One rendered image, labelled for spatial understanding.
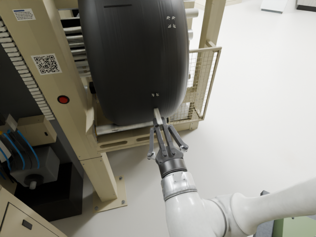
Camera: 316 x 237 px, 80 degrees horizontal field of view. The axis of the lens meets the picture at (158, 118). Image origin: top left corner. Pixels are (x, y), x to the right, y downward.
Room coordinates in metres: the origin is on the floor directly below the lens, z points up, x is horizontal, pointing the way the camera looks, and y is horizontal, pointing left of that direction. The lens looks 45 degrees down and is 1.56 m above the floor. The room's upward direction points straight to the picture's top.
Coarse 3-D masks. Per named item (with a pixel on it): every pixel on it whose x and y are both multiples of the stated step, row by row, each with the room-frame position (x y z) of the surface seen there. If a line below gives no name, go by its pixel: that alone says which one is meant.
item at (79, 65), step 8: (64, 24) 1.12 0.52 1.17; (72, 24) 1.13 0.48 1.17; (64, 32) 1.00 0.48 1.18; (72, 32) 1.01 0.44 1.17; (80, 32) 1.13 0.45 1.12; (72, 40) 0.99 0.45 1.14; (80, 40) 1.13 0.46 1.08; (72, 48) 1.12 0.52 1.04; (80, 48) 1.01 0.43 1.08; (80, 56) 1.01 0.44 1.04; (80, 64) 0.99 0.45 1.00; (88, 72) 1.01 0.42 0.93
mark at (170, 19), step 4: (168, 16) 0.56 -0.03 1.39; (172, 16) 0.56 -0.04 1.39; (168, 20) 0.55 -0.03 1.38; (172, 20) 0.56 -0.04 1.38; (168, 24) 0.54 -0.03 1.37; (172, 24) 0.55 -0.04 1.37; (176, 24) 0.55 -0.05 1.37; (168, 28) 0.54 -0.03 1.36; (172, 28) 0.54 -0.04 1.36; (176, 28) 0.55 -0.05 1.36
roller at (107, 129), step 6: (168, 120) 0.63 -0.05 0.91; (96, 126) 0.58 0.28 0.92; (102, 126) 0.58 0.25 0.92; (108, 126) 0.58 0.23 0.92; (114, 126) 0.58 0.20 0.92; (120, 126) 0.58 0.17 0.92; (126, 126) 0.58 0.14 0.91; (132, 126) 0.59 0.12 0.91; (138, 126) 0.59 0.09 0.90; (144, 126) 0.60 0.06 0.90; (96, 132) 0.55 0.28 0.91; (102, 132) 0.56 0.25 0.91; (108, 132) 0.56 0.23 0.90; (114, 132) 0.57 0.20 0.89
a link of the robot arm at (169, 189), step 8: (168, 176) 0.23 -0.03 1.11; (176, 176) 0.23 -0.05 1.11; (184, 176) 0.23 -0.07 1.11; (168, 184) 0.22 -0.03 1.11; (176, 184) 0.21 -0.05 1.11; (184, 184) 0.21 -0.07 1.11; (192, 184) 0.22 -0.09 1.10; (168, 192) 0.20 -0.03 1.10; (176, 192) 0.19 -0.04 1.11; (184, 192) 0.19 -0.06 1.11
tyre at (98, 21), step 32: (96, 0) 0.56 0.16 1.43; (128, 0) 0.57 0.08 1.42; (160, 0) 0.58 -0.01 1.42; (96, 32) 0.50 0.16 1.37; (128, 32) 0.51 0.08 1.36; (160, 32) 0.53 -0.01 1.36; (96, 64) 0.48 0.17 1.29; (128, 64) 0.47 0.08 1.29; (160, 64) 0.49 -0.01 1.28; (128, 96) 0.45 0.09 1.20; (160, 96) 0.48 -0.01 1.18
